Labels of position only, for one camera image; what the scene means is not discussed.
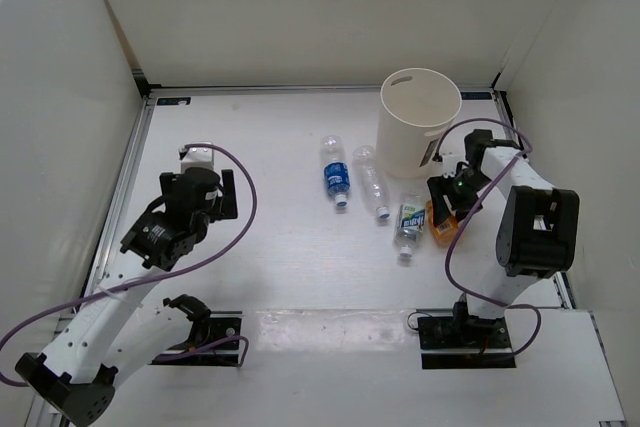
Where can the cream plastic bin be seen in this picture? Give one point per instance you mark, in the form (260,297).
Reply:
(417,106)

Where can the green blue label bottle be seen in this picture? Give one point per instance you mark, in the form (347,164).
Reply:
(409,226)

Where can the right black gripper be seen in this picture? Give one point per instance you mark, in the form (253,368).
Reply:
(440,208)

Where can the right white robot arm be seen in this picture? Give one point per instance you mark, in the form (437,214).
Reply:
(537,234)

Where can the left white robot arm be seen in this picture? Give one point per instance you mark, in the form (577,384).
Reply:
(79,372)

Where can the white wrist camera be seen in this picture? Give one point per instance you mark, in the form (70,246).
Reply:
(448,164)
(196,157)

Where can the orange juice bottle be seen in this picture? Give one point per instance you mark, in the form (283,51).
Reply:
(445,232)

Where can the clear crumpled plastic bottle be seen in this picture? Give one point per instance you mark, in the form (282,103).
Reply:
(371,181)

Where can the blue label water bottle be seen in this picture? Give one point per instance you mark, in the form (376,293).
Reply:
(335,170)

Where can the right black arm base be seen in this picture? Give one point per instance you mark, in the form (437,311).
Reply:
(456,341)

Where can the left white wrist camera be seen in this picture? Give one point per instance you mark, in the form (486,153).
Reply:
(196,157)

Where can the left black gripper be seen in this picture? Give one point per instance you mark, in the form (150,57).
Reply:
(228,210)

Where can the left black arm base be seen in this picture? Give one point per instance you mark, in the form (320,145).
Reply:
(221,325)

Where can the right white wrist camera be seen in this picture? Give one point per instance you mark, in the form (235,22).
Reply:
(448,164)

